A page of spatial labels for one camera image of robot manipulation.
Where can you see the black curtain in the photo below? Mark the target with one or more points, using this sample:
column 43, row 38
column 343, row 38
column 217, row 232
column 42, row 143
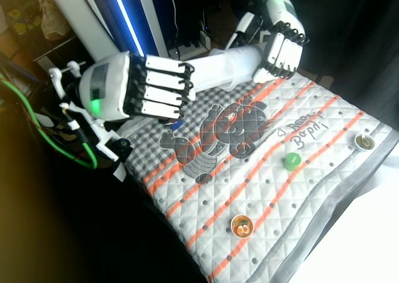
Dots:
column 358, row 46

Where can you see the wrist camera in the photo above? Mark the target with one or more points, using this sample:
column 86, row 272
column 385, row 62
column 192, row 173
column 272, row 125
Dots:
column 122, row 146

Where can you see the toy bowl with egg soup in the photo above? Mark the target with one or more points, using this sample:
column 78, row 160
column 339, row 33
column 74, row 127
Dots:
column 242, row 226

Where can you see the beige lumpy object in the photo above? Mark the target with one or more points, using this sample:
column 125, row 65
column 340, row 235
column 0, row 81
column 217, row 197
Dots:
column 51, row 15

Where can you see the green toy cylinder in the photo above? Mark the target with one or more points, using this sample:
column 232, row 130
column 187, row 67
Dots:
column 293, row 161

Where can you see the toy bowl with spoon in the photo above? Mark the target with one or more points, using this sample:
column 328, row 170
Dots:
column 364, row 141

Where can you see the white pillar with blue light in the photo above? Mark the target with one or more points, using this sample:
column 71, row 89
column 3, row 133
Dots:
column 78, row 21

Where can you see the grey quilt with bear print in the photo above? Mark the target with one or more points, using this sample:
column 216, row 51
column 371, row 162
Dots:
column 265, row 195

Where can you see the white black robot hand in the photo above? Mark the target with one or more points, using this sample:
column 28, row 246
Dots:
column 106, row 86
column 285, row 15

